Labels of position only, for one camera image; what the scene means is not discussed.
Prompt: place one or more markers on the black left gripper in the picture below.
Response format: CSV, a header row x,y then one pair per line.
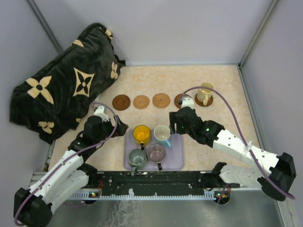
x,y
120,129

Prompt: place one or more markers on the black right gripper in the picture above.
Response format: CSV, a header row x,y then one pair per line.
x,y
172,125

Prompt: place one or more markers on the light blue mug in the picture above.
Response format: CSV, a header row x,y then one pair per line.
x,y
162,135

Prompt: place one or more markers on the brown wooden coaster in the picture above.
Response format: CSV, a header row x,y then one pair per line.
x,y
198,102
121,102
175,100

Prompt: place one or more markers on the woven rattan coaster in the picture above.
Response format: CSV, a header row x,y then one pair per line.
x,y
141,102
161,100

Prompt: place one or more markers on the cream yellow mug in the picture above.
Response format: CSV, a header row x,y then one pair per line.
x,y
205,96

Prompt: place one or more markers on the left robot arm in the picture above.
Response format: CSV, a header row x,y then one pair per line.
x,y
35,206

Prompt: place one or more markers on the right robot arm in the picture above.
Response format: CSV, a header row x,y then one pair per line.
x,y
274,174

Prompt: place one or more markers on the grey green mug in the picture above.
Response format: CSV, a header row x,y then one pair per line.
x,y
137,160

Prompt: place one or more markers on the purple mug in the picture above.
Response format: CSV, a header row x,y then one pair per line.
x,y
156,154

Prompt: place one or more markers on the lavender plastic tray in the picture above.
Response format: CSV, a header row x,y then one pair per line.
x,y
174,159

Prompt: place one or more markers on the black floral plush blanket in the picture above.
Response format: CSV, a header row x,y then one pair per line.
x,y
56,98

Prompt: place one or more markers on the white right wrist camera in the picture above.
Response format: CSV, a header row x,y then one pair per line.
x,y
185,101

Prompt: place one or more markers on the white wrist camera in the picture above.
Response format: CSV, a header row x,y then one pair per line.
x,y
101,112
185,101

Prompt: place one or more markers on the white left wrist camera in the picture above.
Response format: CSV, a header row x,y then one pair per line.
x,y
101,112

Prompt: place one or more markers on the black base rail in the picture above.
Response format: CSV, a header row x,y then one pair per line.
x,y
157,185

